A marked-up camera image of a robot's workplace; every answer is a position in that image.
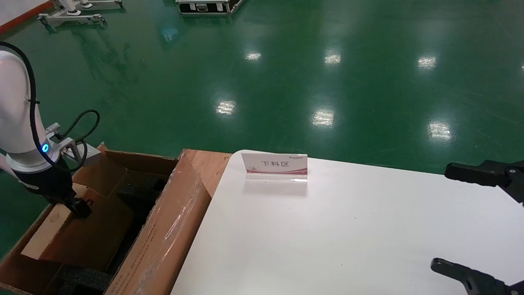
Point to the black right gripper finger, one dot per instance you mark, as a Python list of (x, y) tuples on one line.
[(475, 174), (470, 278)]

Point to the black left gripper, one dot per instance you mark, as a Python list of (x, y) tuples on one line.
[(49, 184)]

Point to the small cardboard box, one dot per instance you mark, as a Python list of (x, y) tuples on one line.
[(94, 237)]

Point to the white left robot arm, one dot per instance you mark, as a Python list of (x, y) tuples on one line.
[(16, 114)]

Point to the large cardboard box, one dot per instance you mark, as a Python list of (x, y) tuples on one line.
[(172, 233)]

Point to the black foam block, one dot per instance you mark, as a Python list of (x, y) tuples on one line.
[(88, 278)]

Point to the acrylic sign with red stripe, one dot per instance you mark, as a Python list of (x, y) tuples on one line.
[(278, 166)]

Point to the black aluminium flight case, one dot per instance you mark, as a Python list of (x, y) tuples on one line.
[(204, 7)]

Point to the silver camera mount bracket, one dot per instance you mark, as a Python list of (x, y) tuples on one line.
[(61, 143)]

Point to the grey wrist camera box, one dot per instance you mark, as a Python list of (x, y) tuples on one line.
[(84, 152)]

